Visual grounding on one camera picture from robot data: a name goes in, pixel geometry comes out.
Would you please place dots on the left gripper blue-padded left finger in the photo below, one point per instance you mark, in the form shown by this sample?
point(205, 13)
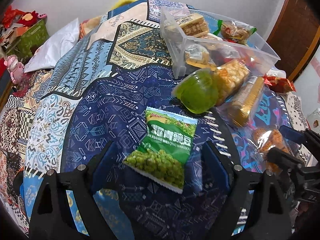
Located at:
point(85, 180)

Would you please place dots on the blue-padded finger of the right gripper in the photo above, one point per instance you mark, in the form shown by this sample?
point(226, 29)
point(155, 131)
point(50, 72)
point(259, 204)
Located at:
point(278, 160)
point(291, 133)

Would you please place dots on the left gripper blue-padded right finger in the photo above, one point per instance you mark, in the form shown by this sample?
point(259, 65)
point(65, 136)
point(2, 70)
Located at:
point(235, 182)

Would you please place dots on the clear bag fried snacks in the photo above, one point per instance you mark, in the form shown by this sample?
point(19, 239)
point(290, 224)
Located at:
point(266, 138)

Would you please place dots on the red broad bean snack packet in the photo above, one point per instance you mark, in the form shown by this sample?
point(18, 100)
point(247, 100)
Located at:
point(279, 84)

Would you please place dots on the green pea snack packet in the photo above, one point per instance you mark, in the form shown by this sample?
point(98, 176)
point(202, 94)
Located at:
point(164, 151)

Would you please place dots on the brown wafer biscuit pack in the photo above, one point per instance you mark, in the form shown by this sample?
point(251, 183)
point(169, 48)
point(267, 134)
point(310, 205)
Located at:
point(243, 105)

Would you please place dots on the blue patchwork bedspread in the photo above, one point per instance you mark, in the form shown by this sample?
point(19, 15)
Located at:
point(98, 92)

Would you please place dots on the clear puffed rice snack pack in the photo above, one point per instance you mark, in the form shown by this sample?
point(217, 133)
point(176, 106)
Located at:
point(229, 77)

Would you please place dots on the green jelly cup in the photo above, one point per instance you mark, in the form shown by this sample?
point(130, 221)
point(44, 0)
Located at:
point(198, 91)

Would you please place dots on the brown wooden door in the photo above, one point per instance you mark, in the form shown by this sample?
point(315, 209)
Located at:
point(295, 37)

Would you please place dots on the green-edged clear snack bag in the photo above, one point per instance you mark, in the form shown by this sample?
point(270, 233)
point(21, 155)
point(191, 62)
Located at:
point(235, 31)

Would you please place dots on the white pillow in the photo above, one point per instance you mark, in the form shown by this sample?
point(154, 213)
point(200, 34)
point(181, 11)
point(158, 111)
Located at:
point(47, 55)

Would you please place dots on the pink plush pig toy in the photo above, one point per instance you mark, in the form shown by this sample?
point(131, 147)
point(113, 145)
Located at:
point(15, 69)

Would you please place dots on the clear plastic storage bin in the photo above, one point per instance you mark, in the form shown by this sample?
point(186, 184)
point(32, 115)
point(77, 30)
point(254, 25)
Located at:
point(188, 52)

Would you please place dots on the gold wrapped biscuit pack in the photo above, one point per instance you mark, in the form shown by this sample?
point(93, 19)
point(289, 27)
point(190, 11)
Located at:
point(193, 25)

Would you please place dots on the green cardboard box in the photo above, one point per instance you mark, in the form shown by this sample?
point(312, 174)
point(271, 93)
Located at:
point(25, 46)

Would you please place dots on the yellow round object behind bed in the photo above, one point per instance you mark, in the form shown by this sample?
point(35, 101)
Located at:
point(121, 3)

